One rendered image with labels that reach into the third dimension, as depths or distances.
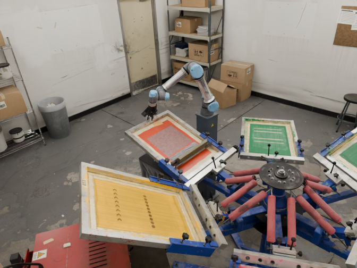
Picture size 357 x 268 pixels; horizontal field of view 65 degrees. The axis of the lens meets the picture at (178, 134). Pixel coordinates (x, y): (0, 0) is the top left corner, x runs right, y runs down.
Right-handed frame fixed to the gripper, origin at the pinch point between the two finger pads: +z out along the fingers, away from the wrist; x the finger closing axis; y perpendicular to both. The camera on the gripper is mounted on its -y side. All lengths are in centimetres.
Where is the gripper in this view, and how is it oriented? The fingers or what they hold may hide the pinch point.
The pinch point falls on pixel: (148, 121)
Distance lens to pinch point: 283.3
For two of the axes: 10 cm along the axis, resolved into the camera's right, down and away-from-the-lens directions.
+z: -1.5, 7.4, 6.6
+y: 6.8, -4.0, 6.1
